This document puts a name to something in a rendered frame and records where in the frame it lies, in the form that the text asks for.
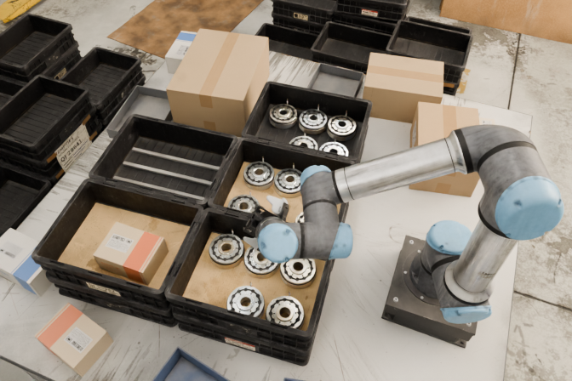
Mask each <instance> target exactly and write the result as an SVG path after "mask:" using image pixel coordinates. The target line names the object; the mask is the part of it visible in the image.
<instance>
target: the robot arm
mask: <svg viewBox="0 0 572 381"><path fill-rule="evenodd" d="M455 172H461V173H463V174H468V173H474V172H478V175H479V177H480V179H481V181H482V184H483V188H484V193H483V196H482V198H481V200H480V202H479V204H478V217H479V221H478V223H477V225H476V227H475V229H474V231H473V233H472V232H471V231H470V230H469V229H468V228H467V227H466V226H465V225H462V224H460V223H459V222H457V221H454V220H442V221H438V222H437V223H435V224H434V225H433V226H432V227H431V228H430V230H429V231H428V232H427V234H426V240H425V244H424V247H423V249H422V252H421V253H419V254H418V255H416V256H415V258H414V259H413V261H412V263H411V266H410V269H409V276H410V279H411V281H412V283H413V284H414V286H415V287H416V289H417V290H418V291H420V292H421V293H423V294H424V295H426V296H427V297H430V298H433V299H438V301H439V304H440V307H441V309H440V310H441V311H442V313H443V318H444V319H445V320H446V321H448V322H451V323H457V324H462V323H471V322H476V321H481V320H484V319H486V318H488V317H490V316H491V314H492V309H491V307H492V306H491V305H490V304H489V298H490V296H491V295H492V293H493V291H494V287H495V284H494V278H495V276H496V274H497V273H498V271H499V270H500V268H501V266H502V265H503V264H504V263H505V261H506V259H507V258H508V256H509V255H510V253H511V252H512V250H513V249H514V248H515V246H516V245H517V243H518V241H525V240H531V239H535V238H537V237H540V236H543V235H545V232H546V231H551V230H552V229H554V228H555V227H556V226H557V225H558V223H559V222H560V220H561V219H562V217H563V213H564V204H563V200H562V198H561V194H560V191H559V189H558V187H557V186H556V185H555V183H554V182H553V181H552V178H551V176H550V174H549V173H548V171H547V169H546V166H545V164H544V162H543V161H542V160H541V157H540V155H539V153H538V151H537V149H536V147H535V144H534V143H533V141H532V140H531V139H530V138H529V137H528V136H527V135H525V134H523V133H522V132H520V131H518V130H516V129H514V128H509V127H506V126H502V125H494V124H483V125H473V126H468V127H464V128H459V129H456V130H453V131H451V133H450V135H449V136H448V137H447V138H443V139H439V140H435V141H433V142H429V143H426V144H424V145H418V146H416V147H412V148H409V149H406V150H403V151H398V152H395V153H392V154H389V155H386V156H381V157H378V158H375V159H372V160H369V161H366V162H360V163H358V164H355V165H351V166H349V167H345V168H341V169H337V170H335V171H332V172H331V171H330V169H329V168H327V167H325V166H323V165H320V166H317V165H314V166H310V167H309V168H306V169H305V170H304V171H303V173H302V174H301V176H300V193H301V198H302V207H303V217H304V222H302V223H301V222H299V223H286V218H287V215H288V212H289V204H288V202H287V200H286V199H285V198H282V200H281V199H278V198H276V197H274V196H267V197H266V199H267V201H269V203H271V205H272V213H271V212H269V211H268V210H266V209H265V208H264V207H262V206H261V205H259V204H256V205H257V208H256V209H255V212H254V214H253V215H252V217H251V219H249V220H248V222H247V224H246V227H245V228H244V227H243V231H244V232H246V233H248V234H249V235H251V236H253V237H254V238H249V237H246V236H245V237H244V238H243V240H244V241H245V242H247V243H248V244H249V245H250V246H252V247H253V248H254V250H255V251H257V252H259V253H261V254H262V255H263V256H264V257H265V258H267V259H268V260H270V261H271V262H273V263H278V264H280V263H284V262H287V261H289V260H290V259H328V260H331V259H346V258H348V257H349V256H350V255H351V252H352V246H353V234H352V228H351V226H350V225H349V224H346V223H342V222H339V216H338V211H337V205H338V204H342V203H344V202H350V201H354V200H357V199H360V198H364V197H366V196H372V195H375V194H379V193H381V192H385V191H390V190H394V189H397V188H400V187H404V186H406V185H412V184H415V183H419V182H421V181H425V180H428V179H434V178H436V177H440V176H444V175H446V174H450V173H455ZM260 209H262V210H264V212H263V211H261V210H260ZM248 229H249V230H248Z"/></svg>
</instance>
